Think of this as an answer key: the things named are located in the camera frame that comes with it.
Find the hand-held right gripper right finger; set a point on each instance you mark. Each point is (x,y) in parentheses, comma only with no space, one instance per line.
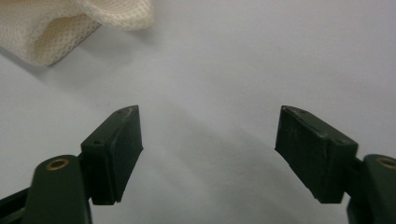
(314,155)

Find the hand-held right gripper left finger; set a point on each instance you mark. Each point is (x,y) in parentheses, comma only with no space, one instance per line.
(115,155)

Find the white mesh laundry bag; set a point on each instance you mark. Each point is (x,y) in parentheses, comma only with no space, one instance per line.
(31,31)

